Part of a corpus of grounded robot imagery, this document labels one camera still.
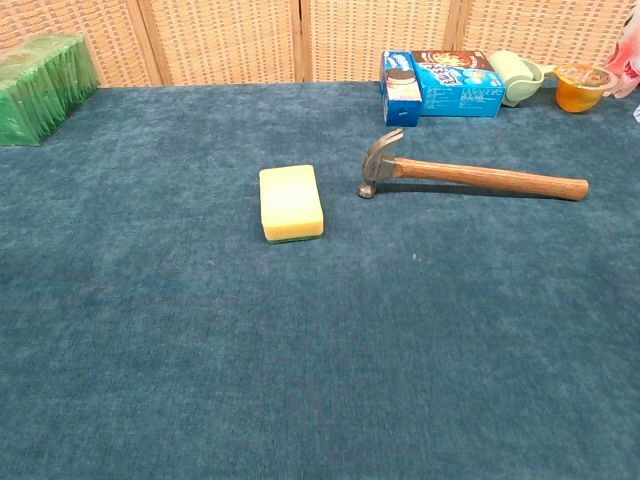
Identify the orange jelly cup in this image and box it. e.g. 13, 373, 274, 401
553, 63, 619, 114

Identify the pale green plastic cup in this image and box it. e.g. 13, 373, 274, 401
487, 50, 557, 108

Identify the yellow sponge with green base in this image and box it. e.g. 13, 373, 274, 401
258, 164, 325, 245

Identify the blue and brown snack box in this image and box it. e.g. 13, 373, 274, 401
411, 49, 508, 119

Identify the claw hammer with wooden handle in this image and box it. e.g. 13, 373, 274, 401
356, 128, 590, 202

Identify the woven rattan folding screen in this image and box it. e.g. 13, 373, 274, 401
0, 0, 640, 89

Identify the blue Oreo cookie box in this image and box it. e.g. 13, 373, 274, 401
379, 50, 424, 128

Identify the pink and white plastic bag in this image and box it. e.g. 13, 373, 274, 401
602, 10, 640, 100

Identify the teal tablecloth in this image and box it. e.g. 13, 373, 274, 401
0, 79, 640, 480

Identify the green plastic-wrapped package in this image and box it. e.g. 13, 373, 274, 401
0, 33, 101, 148

